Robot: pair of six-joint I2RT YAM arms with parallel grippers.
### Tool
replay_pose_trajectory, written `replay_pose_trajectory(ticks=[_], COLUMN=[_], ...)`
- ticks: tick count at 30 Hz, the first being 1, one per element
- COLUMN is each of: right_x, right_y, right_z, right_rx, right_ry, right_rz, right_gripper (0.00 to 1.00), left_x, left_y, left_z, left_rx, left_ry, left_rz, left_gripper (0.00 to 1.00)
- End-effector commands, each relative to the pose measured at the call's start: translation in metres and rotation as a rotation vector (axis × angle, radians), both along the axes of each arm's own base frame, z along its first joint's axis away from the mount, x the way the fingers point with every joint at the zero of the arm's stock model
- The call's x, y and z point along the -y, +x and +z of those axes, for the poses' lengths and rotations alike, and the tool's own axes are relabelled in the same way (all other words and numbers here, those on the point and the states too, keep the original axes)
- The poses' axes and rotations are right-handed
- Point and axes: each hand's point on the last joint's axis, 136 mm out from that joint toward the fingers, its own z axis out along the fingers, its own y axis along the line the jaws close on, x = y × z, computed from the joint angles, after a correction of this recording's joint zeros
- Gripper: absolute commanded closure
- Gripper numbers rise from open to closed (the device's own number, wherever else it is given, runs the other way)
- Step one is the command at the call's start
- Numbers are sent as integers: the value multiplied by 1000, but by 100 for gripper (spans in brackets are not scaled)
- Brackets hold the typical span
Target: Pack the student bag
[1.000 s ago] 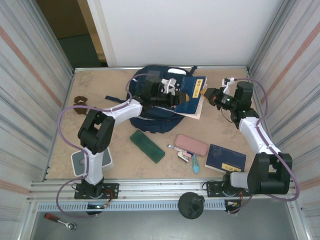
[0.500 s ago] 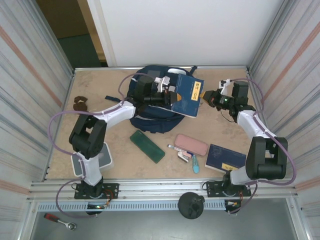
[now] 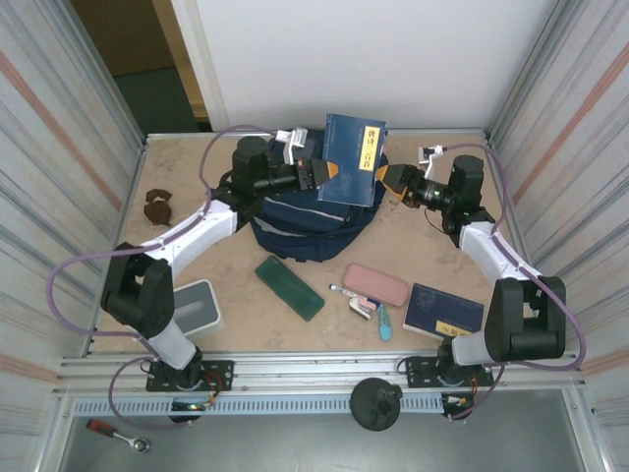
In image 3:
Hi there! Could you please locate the blue book with yellow label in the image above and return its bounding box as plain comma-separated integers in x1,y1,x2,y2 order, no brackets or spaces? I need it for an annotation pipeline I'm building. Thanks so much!
316,112,390,207
402,282,486,343

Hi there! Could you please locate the navy blue backpack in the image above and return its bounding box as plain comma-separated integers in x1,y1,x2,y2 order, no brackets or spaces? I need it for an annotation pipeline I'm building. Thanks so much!
249,128,390,265

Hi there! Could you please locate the pink pencil case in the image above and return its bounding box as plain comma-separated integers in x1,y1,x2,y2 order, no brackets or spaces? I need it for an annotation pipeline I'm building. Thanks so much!
342,263,410,309

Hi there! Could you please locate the blue and white marker pen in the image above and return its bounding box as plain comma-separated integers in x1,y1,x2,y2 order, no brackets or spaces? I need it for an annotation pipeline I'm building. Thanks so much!
327,282,363,299

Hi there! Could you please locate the white and pink stapler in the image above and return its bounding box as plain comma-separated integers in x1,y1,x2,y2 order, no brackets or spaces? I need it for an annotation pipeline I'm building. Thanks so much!
347,294,378,322

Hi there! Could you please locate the green pencil case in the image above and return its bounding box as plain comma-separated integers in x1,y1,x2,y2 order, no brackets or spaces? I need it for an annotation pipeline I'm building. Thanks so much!
255,255,326,324

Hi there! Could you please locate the brown plush charm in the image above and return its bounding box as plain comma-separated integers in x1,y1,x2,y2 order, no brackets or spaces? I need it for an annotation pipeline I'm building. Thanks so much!
143,188,174,227

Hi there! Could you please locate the white and grey tissue box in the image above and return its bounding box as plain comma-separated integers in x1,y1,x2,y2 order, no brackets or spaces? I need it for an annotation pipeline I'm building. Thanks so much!
172,278,226,339

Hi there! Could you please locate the small control board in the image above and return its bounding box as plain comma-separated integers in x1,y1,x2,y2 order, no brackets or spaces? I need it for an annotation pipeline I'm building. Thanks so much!
168,398,218,425
440,391,477,423

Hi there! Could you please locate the aluminium table edge rail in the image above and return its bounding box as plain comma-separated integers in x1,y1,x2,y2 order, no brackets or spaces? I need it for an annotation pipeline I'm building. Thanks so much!
144,128,492,144

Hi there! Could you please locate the white door frame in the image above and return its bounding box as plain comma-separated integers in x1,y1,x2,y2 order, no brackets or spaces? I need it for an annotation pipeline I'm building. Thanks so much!
169,0,232,133

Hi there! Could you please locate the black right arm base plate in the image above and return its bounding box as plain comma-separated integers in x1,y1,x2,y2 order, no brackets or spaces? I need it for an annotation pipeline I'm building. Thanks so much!
403,357,494,390

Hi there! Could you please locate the aluminium mounting rail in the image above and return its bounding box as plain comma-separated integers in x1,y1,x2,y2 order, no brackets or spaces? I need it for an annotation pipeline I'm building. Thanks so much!
52,349,589,398

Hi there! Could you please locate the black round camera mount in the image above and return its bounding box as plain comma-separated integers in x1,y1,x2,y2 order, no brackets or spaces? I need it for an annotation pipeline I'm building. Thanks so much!
349,378,404,433

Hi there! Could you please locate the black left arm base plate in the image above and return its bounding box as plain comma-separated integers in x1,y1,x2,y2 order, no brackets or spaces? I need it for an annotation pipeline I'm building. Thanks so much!
145,360,235,393

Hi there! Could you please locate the grey slotted cable duct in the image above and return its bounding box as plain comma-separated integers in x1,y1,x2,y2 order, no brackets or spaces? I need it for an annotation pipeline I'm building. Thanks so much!
71,395,476,418

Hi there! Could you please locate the red handled ratchet wrench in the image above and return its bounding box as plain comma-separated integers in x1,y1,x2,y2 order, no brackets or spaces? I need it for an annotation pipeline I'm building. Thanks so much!
86,418,151,453

